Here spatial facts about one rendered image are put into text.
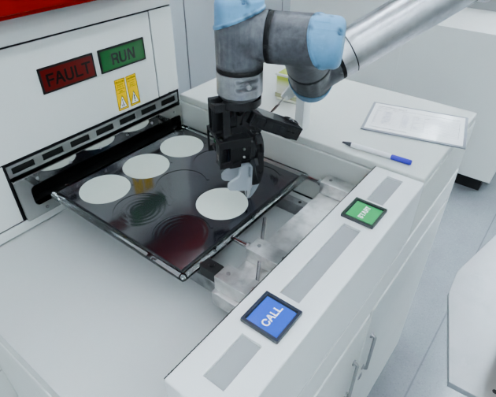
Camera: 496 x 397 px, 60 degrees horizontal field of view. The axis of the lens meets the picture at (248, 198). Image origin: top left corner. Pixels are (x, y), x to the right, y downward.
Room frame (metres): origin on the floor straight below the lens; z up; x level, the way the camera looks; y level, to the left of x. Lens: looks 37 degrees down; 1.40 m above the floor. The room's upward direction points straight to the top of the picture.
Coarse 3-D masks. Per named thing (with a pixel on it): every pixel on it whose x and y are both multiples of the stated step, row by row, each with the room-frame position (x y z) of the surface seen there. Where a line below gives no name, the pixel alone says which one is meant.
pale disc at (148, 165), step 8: (128, 160) 0.81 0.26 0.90; (136, 160) 0.81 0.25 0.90; (144, 160) 0.81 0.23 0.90; (152, 160) 0.81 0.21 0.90; (160, 160) 0.81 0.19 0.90; (128, 168) 0.78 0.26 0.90; (136, 168) 0.78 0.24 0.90; (144, 168) 0.78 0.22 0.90; (152, 168) 0.78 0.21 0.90; (160, 168) 0.78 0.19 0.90; (136, 176) 0.74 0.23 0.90; (144, 176) 0.74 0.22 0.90; (152, 176) 0.74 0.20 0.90
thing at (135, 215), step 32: (192, 160) 0.81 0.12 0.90; (64, 192) 0.69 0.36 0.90; (128, 192) 0.69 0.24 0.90; (160, 192) 0.69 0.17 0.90; (192, 192) 0.69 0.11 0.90; (256, 192) 0.69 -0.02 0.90; (128, 224) 0.59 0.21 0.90; (160, 224) 0.59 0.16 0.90; (192, 224) 0.59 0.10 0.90; (224, 224) 0.59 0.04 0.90; (160, 256) 0.51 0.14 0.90; (192, 256) 0.51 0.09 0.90
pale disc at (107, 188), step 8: (104, 176) 0.74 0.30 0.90; (112, 176) 0.74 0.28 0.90; (120, 176) 0.74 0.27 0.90; (88, 184) 0.71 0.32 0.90; (96, 184) 0.71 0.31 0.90; (104, 184) 0.71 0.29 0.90; (112, 184) 0.71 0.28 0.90; (120, 184) 0.71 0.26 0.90; (128, 184) 0.71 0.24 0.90; (80, 192) 0.69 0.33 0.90; (88, 192) 0.69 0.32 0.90; (96, 192) 0.69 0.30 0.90; (104, 192) 0.69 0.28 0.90; (112, 192) 0.69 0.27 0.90; (120, 192) 0.69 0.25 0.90; (88, 200) 0.66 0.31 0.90; (96, 200) 0.66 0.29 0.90; (104, 200) 0.66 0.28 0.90; (112, 200) 0.66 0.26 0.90
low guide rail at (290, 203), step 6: (288, 198) 0.73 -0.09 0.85; (294, 198) 0.73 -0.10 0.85; (276, 204) 0.74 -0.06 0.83; (282, 204) 0.74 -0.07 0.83; (288, 204) 0.73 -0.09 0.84; (294, 204) 0.72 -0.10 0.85; (300, 204) 0.71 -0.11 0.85; (306, 204) 0.71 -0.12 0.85; (288, 210) 0.73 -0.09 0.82; (294, 210) 0.72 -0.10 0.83
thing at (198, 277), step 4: (196, 272) 0.52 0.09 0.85; (192, 276) 0.53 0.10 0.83; (196, 276) 0.52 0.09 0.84; (200, 276) 0.52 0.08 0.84; (204, 276) 0.51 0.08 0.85; (196, 280) 0.52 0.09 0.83; (200, 280) 0.52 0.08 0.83; (204, 280) 0.51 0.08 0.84; (208, 280) 0.50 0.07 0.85; (200, 284) 0.52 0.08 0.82; (204, 284) 0.51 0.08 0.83; (208, 284) 0.50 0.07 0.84; (212, 284) 0.50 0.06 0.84; (208, 288) 0.51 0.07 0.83; (212, 288) 0.50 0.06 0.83
